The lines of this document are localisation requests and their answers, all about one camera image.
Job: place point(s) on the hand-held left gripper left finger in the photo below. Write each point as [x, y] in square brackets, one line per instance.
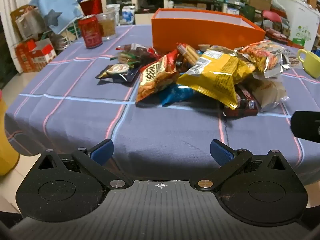
[102, 151]

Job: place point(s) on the orange cardboard box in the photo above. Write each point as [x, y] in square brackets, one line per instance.
[200, 32]

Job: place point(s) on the orange peanut bag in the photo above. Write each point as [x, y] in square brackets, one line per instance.
[155, 77]

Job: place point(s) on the red storage box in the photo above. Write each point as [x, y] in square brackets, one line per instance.
[91, 6]

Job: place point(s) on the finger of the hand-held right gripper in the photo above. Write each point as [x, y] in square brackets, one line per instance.
[306, 126]

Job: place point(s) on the red drink can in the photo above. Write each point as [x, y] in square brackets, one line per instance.
[90, 32]

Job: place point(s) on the blue checked tablecloth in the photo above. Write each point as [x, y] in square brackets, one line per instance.
[75, 120]

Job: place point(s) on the white appliance with green print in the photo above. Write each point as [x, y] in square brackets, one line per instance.
[300, 22]

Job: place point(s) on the clear biscuit pack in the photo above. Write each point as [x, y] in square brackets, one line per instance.
[188, 53]

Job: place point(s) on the green striped snack packet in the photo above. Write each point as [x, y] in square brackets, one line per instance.
[127, 58]

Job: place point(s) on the yellow bin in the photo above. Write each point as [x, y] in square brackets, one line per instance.
[7, 142]

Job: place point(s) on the blue and black snack packet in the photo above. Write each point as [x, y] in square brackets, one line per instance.
[177, 93]

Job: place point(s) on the brown cardboard box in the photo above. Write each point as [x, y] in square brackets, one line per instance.
[260, 1]

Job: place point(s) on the clear bread packet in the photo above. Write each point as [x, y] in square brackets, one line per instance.
[270, 92]

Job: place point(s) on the grey gift carton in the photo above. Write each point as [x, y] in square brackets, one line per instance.
[28, 22]

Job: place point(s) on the dark red chocolate packet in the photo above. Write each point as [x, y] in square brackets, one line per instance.
[246, 106]

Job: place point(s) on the red and silver snack packet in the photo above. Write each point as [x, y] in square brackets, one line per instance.
[136, 48]

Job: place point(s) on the pink chair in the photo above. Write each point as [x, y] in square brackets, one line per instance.
[271, 17]

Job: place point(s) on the dark blue small packet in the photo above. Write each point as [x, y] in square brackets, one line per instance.
[117, 73]

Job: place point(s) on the red and white cardboard boxes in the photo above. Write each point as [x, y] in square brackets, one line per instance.
[32, 55]

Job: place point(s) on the orange and silver snack bag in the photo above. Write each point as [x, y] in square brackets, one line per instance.
[265, 53]

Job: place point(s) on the yellow-green mug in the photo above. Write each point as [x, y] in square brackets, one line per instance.
[311, 63]

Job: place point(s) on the blue cloth with star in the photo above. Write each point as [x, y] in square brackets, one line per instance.
[58, 7]

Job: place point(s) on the yellow chip bag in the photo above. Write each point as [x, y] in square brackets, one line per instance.
[215, 77]

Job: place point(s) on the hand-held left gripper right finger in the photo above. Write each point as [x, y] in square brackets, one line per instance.
[220, 152]

